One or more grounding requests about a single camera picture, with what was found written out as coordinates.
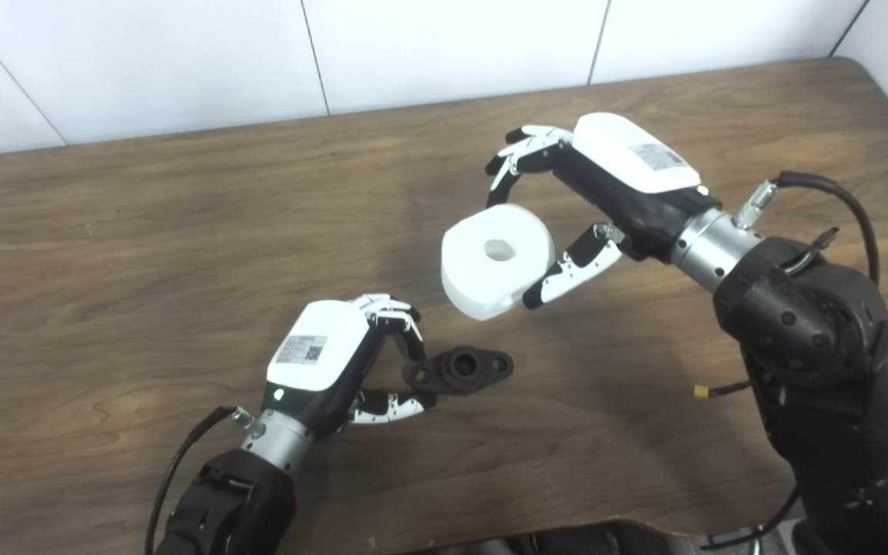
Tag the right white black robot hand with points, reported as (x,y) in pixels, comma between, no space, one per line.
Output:
(629,154)

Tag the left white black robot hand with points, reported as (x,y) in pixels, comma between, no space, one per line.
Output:
(317,351)

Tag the black flanged holder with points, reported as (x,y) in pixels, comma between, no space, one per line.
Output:
(459,371)

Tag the round white plastic piece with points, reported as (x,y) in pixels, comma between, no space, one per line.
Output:
(475,281)

